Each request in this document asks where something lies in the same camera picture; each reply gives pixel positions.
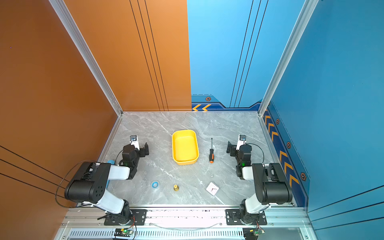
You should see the right aluminium corner post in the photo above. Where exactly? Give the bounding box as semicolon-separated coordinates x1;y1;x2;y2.
258;0;319;117

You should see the aluminium corner post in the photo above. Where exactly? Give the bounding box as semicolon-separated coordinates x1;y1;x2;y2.
49;0;124;117
258;0;319;117

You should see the left aluminium corner post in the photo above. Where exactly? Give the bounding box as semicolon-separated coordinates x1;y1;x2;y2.
49;0;124;117

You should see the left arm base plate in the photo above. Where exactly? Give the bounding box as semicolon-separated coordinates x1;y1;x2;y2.
104;209;147;227

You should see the left green circuit board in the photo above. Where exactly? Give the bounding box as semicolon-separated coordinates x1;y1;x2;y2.
114;228;135;240

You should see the right circuit board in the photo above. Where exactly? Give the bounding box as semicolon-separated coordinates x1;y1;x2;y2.
243;228;265;240

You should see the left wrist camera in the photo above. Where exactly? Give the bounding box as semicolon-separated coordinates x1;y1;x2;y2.
130;135;140;150

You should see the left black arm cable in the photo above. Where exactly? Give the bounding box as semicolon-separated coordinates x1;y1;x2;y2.
54;159;100;209

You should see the small white square clock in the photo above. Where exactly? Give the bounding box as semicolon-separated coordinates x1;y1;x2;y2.
206;182;220;196

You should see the aluminium front rail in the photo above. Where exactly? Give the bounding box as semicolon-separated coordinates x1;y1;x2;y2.
55;206;317;240

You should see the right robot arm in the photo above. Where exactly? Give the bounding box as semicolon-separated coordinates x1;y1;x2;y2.
227;141;293;225

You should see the black orange screwdriver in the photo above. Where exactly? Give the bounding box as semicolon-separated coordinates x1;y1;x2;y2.
209;139;214;164

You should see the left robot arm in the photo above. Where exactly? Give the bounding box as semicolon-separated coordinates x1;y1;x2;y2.
65;141;149;226

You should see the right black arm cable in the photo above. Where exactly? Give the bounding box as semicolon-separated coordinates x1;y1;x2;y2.
248;143;265;164

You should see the yellow plastic bin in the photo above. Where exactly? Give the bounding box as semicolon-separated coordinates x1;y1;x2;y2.
172;130;200;166

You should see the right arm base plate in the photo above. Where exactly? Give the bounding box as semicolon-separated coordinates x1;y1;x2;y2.
225;209;268;226

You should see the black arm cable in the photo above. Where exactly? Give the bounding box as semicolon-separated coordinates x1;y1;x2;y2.
248;143;265;164
54;159;100;209

